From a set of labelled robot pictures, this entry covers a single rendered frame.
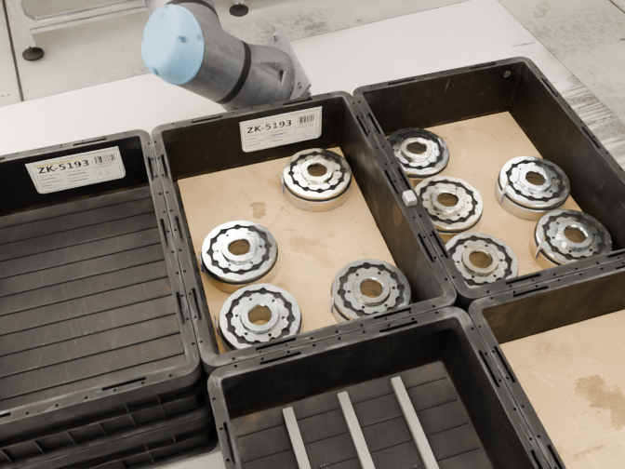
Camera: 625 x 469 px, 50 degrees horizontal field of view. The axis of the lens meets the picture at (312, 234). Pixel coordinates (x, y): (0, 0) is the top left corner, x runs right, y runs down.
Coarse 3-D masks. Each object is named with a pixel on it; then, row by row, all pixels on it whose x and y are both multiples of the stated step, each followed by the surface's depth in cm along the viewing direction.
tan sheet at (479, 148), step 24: (480, 120) 111; (504, 120) 111; (456, 144) 107; (480, 144) 107; (504, 144) 107; (528, 144) 107; (456, 168) 104; (480, 168) 104; (480, 192) 101; (504, 216) 98; (504, 240) 95; (528, 240) 95; (528, 264) 92
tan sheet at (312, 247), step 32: (192, 192) 100; (224, 192) 100; (256, 192) 100; (352, 192) 101; (192, 224) 96; (288, 224) 96; (320, 224) 96; (352, 224) 96; (288, 256) 93; (320, 256) 93; (352, 256) 93; (384, 256) 93; (288, 288) 89; (320, 288) 89; (320, 320) 86; (224, 352) 83
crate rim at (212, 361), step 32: (320, 96) 99; (160, 128) 94; (160, 160) 90; (384, 160) 91; (416, 224) 84; (192, 288) 77; (448, 288) 77; (352, 320) 75; (384, 320) 75; (256, 352) 72
